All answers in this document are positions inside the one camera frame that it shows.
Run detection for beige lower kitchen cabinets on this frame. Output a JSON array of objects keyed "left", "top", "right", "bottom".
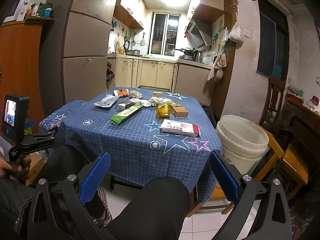
[{"left": 106, "top": 53, "right": 214, "bottom": 105}]

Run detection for kitchen window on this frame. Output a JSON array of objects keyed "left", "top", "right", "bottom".
[{"left": 148, "top": 12, "right": 180, "bottom": 56}]

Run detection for upper kitchen cabinet left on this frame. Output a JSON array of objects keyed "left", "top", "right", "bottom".
[{"left": 113, "top": 0, "right": 147, "bottom": 29}]

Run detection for person's left hand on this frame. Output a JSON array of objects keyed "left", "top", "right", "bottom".
[{"left": 0, "top": 155, "right": 31, "bottom": 181}]

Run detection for white plastic bucket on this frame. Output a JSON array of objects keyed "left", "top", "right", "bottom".
[{"left": 216, "top": 115, "right": 269, "bottom": 174}]

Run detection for wooden chair under bucket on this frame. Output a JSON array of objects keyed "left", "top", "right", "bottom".
[{"left": 187, "top": 122, "right": 309, "bottom": 217}]

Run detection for person's black trouser leg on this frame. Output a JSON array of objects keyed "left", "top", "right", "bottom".
[{"left": 1, "top": 145, "right": 190, "bottom": 239}]

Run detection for green white long box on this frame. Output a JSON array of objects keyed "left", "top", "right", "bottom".
[{"left": 110, "top": 105, "right": 143, "bottom": 126}]

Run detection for dark wooden chair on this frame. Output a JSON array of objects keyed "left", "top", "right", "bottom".
[{"left": 259, "top": 75, "right": 285, "bottom": 128}]

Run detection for white red medicine box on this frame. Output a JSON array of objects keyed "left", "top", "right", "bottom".
[{"left": 160, "top": 119, "right": 201, "bottom": 138}]

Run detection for blue star patterned tablecloth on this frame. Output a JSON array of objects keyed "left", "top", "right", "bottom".
[{"left": 39, "top": 92, "right": 222, "bottom": 202}]

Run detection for brown cardboard box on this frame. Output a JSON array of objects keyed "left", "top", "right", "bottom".
[{"left": 171, "top": 105, "right": 189, "bottom": 117}]

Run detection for white plastic wrapper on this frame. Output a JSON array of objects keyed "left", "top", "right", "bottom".
[{"left": 93, "top": 95, "right": 120, "bottom": 108}]

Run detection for black white wrapped packet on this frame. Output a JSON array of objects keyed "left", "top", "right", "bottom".
[{"left": 116, "top": 100, "right": 135, "bottom": 112}]

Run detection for dark wooden side table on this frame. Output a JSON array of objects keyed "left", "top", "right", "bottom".
[{"left": 280, "top": 94, "right": 320, "bottom": 159}]

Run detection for yellow plastic snack bag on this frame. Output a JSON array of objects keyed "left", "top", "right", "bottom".
[{"left": 156, "top": 102, "right": 173, "bottom": 119}]

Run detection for orange wooden cabinet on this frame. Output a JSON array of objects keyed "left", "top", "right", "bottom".
[{"left": 1, "top": 17, "right": 61, "bottom": 133}]

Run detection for orange white cup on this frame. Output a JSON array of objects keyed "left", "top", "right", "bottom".
[{"left": 114, "top": 89, "right": 129, "bottom": 97}]

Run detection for clear bag of nuts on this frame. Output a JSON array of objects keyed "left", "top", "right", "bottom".
[{"left": 129, "top": 90, "right": 143, "bottom": 99}]

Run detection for crumpled white tissue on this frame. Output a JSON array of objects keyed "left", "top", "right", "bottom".
[{"left": 130, "top": 96, "right": 166, "bottom": 107}]

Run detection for hanging beige cloth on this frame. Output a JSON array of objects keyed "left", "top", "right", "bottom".
[{"left": 207, "top": 53, "right": 227, "bottom": 82}]

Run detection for beige refrigerator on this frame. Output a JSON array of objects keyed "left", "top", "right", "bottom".
[{"left": 39, "top": 0, "right": 116, "bottom": 115}]

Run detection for small tan box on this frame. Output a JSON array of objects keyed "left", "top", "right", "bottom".
[{"left": 153, "top": 91, "right": 163, "bottom": 98}]

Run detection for steel kettle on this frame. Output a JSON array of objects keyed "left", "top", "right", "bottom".
[{"left": 191, "top": 50, "right": 203, "bottom": 63}]

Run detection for black wok pan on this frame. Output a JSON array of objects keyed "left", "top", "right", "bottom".
[{"left": 175, "top": 48, "right": 194, "bottom": 56}]

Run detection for hanging white plastic bag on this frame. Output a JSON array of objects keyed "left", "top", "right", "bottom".
[{"left": 228, "top": 22, "right": 244, "bottom": 43}]

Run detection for range hood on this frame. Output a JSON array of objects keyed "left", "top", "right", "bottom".
[{"left": 184, "top": 18, "right": 212, "bottom": 51}]

